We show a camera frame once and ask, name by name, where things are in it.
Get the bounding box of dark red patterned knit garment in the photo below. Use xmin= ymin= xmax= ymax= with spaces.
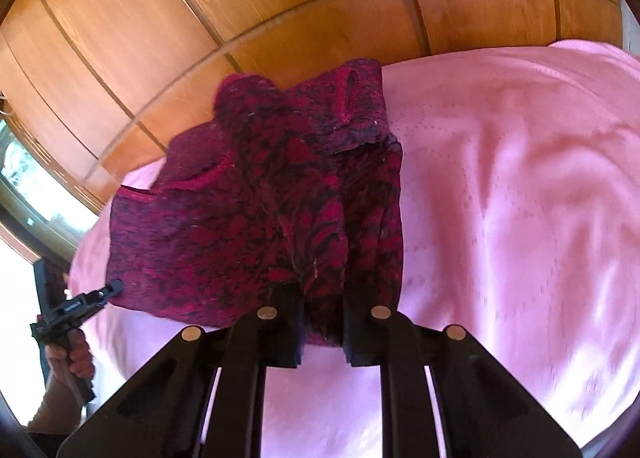
xmin=106 ymin=59 xmax=404 ymax=345

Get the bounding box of person's left hand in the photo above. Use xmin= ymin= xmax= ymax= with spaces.
xmin=44 ymin=329 xmax=96 ymax=383

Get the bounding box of pink bedspread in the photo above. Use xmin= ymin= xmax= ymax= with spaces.
xmin=67 ymin=38 xmax=640 ymax=458

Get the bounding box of wooden panelled wardrobe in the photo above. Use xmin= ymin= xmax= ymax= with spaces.
xmin=1 ymin=0 xmax=623 ymax=209

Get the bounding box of window with wooden frame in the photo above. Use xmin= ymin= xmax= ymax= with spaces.
xmin=1 ymin=98 xmax=98 ymax=267

